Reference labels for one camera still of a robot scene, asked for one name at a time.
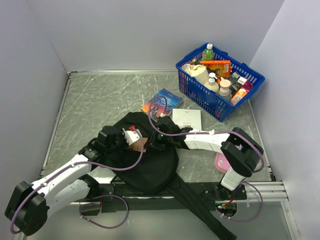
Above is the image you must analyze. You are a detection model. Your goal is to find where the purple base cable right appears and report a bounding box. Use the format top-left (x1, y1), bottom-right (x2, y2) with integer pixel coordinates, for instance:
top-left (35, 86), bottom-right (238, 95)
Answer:
top-left (216, 182), bottom-right (264, 223)

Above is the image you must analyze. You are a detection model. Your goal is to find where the magenta small box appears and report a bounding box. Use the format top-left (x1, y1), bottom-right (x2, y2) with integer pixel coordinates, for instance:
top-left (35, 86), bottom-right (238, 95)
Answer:
top-left (242, 80), bottom-right (253, 92)

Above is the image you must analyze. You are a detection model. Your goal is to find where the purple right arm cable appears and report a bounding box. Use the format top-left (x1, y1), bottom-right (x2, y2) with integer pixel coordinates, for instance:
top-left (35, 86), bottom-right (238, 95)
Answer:
top-left (147, 95), bottom-right (265, 173)

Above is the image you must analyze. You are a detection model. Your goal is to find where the white notebook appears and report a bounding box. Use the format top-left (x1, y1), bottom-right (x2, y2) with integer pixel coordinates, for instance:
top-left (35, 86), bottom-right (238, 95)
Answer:
top-left (172, 108), bottom-right (202, 131)

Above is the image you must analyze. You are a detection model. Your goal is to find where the orange snack box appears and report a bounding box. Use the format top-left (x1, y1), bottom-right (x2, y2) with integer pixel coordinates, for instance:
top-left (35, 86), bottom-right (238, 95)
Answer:
top-left (200, 60), bottom-right (232, 78)

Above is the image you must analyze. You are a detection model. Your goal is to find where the pink pencil case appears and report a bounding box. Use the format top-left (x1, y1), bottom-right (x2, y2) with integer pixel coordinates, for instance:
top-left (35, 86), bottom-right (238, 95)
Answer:
top-left (214, 153), bottom-right (231, 173)

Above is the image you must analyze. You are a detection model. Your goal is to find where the cream pump bottle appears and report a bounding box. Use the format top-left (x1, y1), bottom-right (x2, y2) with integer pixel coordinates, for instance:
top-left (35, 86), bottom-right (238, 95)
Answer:
top-left (204, 72), bottom-right (220, 94)

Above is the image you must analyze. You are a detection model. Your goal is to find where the Jane Eyre paperback book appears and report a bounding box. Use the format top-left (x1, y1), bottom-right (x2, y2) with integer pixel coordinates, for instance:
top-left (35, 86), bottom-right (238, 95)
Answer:
top-left (140, 88), bottom-right (182, 121)

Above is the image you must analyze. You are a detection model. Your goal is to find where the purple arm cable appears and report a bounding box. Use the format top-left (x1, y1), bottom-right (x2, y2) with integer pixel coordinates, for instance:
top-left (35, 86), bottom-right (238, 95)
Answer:
top-left (147, 95), bottom-right (265, 173)
top-left (9, 129), bottom-right (145, 235)

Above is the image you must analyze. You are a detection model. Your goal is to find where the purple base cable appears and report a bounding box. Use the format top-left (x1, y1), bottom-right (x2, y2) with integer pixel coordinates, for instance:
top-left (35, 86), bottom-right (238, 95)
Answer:
top-left (216, 182), bottom-right (264, 223)
top-left (78, 194), bottom-right (130, 229)

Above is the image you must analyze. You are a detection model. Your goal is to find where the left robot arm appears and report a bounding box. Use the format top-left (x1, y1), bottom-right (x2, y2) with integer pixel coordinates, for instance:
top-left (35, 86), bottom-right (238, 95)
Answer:
top-left (4, 126), bottom-right (141, 236)

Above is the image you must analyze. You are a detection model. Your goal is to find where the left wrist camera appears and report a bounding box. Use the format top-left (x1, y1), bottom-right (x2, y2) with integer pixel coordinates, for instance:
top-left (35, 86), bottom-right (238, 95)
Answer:
top-left (122, 125), bottom-right (141, 146)

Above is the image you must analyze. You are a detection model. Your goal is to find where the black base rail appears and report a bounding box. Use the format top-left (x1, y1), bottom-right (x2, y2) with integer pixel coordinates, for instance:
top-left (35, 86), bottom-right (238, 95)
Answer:
top-left (79, 182), bottom-right (248, 213)

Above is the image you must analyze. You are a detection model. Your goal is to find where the Little Women paperback book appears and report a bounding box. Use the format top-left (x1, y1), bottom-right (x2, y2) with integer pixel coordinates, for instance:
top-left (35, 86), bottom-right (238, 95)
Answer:
top-left (127, 137), bottom-right (148, 153)

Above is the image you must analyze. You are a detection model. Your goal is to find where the blue plastic basket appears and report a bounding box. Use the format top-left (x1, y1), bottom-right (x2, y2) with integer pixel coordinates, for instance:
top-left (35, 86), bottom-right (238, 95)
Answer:
top-left (175, 43), bottom-right (265, 122)

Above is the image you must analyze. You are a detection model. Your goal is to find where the black backpack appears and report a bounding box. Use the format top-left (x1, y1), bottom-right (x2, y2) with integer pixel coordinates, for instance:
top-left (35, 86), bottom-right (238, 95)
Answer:
top-left (94, 111), bottom-right (237, 240)

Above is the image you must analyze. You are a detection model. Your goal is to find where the green drink bottle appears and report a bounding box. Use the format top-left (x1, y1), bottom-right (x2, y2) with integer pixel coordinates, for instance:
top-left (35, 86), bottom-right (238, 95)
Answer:
top-left (201, 43), bottom-right (215, 61)

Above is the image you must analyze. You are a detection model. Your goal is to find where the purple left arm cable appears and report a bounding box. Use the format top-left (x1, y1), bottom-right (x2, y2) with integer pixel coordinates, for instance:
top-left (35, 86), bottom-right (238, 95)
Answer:
top-left (9, 129), bottom-right (145, 235)

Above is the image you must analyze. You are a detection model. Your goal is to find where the beige lidded bottle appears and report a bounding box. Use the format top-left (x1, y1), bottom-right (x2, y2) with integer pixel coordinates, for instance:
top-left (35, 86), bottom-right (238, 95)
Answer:
top-left (218, 77), bottom-right (232, 103)

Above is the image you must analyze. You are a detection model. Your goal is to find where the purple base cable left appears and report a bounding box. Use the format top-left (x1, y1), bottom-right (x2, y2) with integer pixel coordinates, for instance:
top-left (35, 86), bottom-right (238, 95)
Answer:
top-left (78, 194), bottom-right (130, 229)

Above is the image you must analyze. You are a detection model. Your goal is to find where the orange small carton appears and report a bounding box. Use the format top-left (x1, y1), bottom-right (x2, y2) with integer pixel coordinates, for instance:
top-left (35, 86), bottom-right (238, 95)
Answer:
top-left (230, 87), bottom-right (249, 106)

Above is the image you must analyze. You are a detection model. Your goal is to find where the black box with barcode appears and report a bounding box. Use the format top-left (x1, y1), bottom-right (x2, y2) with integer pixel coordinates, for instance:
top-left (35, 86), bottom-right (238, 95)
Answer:
top-left (226, 71), bottom-right (247, 96)

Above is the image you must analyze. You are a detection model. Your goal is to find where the beige cloth pouch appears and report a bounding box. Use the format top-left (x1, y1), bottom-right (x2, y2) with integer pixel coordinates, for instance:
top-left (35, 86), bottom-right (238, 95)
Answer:
top-left (181, 64), bottom-right (210, 85)

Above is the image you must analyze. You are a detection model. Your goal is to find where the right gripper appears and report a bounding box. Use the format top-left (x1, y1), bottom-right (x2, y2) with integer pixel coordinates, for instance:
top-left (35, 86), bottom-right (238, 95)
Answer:
top-left (142, 126), bottom-right (173, 151)

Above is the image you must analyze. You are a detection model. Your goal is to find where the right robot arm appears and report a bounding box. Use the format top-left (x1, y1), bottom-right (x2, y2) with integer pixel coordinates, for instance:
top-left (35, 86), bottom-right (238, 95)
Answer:
top-left (148, 116), bottom-right (264, 199)

